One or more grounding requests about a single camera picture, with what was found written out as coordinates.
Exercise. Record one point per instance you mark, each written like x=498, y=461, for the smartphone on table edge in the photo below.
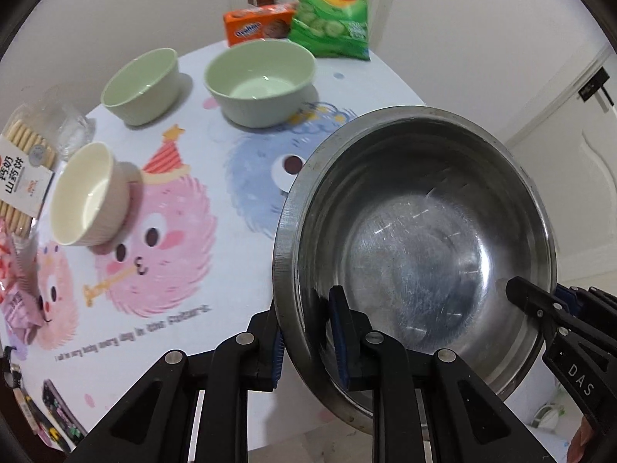
x=61, y=413

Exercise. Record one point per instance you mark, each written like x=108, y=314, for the large green ceramic bowl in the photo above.
x=262, y=83

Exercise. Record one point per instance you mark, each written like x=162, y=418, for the orange Ovaltine biscuit box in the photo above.
x=256, y=23

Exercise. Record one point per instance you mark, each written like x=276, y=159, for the cream ribbed bowl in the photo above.
x=91, y=198

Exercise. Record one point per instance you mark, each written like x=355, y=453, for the pink strawberry ring bag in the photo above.
x=19, y=306

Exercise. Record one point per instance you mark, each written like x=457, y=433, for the black wrist watch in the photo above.
x=11, y=372

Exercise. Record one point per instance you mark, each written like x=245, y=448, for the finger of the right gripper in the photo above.
x=578, y=299
x=598, y=328

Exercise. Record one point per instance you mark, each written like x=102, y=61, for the small steel bowl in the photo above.
x=421, y=217

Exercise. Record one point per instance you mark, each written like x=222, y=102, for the small green ribbed bowl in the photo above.
x=144, y=89

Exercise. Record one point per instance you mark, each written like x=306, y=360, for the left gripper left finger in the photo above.
x=191, y=407

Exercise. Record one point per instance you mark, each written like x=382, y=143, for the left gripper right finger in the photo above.
x=425, y=407

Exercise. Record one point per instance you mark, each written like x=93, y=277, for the right hand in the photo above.
x=579, y=442

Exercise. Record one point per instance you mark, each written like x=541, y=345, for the yam biscuit clear pack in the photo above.
x=27, y=162

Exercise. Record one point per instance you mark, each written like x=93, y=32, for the clear glass cup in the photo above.
x=67, y=128

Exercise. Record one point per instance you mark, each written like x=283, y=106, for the green Lays chips bag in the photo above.
x=331, y=28

